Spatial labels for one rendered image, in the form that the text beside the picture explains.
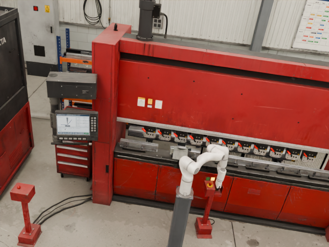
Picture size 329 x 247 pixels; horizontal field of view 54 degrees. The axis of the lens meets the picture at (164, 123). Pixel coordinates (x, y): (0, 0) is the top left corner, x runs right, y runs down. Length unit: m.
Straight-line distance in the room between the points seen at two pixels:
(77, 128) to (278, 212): 2.86
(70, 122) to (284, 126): 2.46
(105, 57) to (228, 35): 4.77
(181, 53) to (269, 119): 1.30
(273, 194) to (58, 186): 3.01
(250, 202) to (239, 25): 4.50
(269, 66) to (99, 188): 2.65
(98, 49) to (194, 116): 1.36
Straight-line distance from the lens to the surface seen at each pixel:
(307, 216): 4.92
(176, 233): 3.90
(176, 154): 4.08
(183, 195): 3.51
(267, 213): 4.81
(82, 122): 3.67
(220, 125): 4.00
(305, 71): 3.83
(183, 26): 7.80
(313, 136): 4.26
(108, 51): 3.55
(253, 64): 3.69
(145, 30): 3.69
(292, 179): 4.44
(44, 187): 5.10
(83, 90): 3.50
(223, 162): 3.76
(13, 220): 4.74
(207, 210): 4.34
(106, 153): 4.16
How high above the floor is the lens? 3.37
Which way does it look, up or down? 31 degrees down
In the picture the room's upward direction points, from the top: 7 degrees clockwise
